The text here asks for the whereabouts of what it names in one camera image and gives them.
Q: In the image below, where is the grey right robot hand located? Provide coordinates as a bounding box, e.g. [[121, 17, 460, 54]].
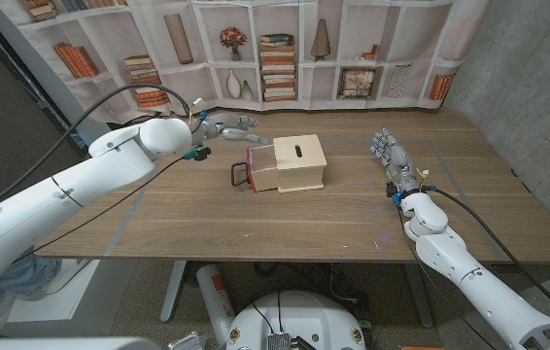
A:
[[370, 127, 426, 196]]

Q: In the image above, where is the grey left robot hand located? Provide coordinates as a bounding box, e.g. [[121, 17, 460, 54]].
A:
[[190, 112, 270, 147]]

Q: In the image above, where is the printed bookshelf backdrop cloth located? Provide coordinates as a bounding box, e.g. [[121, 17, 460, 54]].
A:
[[0, 0, 493, 125]]

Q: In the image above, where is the wooden box with slot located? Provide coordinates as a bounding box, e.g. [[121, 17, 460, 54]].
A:
[[272, 133, 328, 194]]

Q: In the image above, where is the grey table leg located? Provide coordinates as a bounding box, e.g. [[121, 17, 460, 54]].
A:
[[159, 261, 189, 324], [402, 263, 434, 330]]

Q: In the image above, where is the white roll with orange label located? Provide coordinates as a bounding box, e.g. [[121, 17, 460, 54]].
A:
[[195, 263, 236, 349]]

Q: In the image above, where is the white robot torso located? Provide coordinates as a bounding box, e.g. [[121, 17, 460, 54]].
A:
[[225, 290, 367, 350]]

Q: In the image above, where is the dark perforated panel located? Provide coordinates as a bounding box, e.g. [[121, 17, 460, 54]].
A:
[[0, 4, 87, 228]]

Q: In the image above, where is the person in blue jeans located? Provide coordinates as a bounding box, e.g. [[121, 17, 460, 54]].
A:
[[0, 251, 63, 339]]

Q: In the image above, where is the wooden drawer red front black handle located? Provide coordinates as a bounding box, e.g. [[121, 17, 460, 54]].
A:
[[230, 144, 281, 193]]

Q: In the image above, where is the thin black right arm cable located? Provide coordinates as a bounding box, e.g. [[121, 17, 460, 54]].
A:
[[395, 203, 499, 350]]

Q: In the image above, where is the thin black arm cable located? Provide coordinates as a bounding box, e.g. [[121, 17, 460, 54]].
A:
[[395, 203, 499, 350], [26, 154, 189, 257]]

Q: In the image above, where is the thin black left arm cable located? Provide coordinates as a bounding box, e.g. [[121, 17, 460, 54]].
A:
[[26, 154, 189, 257]]

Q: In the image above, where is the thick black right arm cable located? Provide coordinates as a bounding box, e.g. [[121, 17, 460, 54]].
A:
[[428, 184, 550, 328]]

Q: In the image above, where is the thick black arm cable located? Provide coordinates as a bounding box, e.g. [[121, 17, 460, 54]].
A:
[[0, 83, 193, 221], [428, 184, 550, 328]]

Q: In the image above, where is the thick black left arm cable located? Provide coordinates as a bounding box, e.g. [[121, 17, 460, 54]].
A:
[[0, 83, 193, 221]]

